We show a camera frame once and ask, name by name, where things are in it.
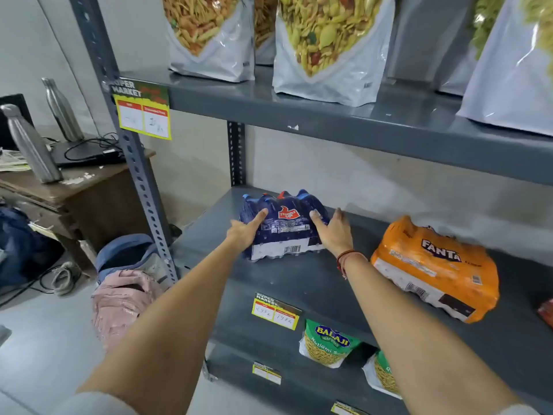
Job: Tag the person's left hand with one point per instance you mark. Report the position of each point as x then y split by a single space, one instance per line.
244 235

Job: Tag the person's right hand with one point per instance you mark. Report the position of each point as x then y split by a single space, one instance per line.
337 235

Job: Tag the blue Thums Up bottle pack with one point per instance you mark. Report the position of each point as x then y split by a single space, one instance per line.
285 231

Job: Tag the orange Fanta bottle pack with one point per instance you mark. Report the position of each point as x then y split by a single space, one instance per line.
432 272

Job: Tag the grey metal shelving rack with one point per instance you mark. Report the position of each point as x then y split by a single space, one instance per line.
389 120

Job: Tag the person's right forearm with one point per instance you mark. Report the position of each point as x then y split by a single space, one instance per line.
410 341

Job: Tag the person's left forearm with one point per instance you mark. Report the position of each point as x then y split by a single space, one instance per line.
173 332

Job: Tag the person's left white sleeve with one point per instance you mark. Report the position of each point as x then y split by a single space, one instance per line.
90 405

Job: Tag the person's white sleeve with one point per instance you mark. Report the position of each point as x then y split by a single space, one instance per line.
90 405
518 410

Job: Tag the person's right white sleeve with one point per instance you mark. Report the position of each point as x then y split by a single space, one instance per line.
518 410

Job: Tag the red thread wristband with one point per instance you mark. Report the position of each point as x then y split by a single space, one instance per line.
345 255

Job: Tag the small yellow price label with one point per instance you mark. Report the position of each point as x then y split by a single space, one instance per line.
345 409
276 313
267 374

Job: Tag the green snack packet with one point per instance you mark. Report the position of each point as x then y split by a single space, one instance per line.
328 341
382 376

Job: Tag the blue grey backpack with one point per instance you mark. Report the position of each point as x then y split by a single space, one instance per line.
125 252

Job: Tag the pink backpack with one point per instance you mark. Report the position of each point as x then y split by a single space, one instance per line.
121 311

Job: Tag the large yellow green price label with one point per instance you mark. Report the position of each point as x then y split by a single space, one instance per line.
142 112

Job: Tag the brown wooden desk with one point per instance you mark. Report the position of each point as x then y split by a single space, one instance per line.
86 198

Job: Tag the black laptop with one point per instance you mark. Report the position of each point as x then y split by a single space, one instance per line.
86 156

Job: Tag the slim steel bottle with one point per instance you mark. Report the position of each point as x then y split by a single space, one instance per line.
65 112

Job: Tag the dark blue bag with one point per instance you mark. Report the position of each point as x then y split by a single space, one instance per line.
23 250

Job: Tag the large steel bottle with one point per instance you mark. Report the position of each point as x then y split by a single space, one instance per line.
32 146

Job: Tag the folded newspaper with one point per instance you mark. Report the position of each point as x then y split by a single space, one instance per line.
13 162

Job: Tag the black monitor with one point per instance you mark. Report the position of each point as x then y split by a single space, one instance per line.
11 120

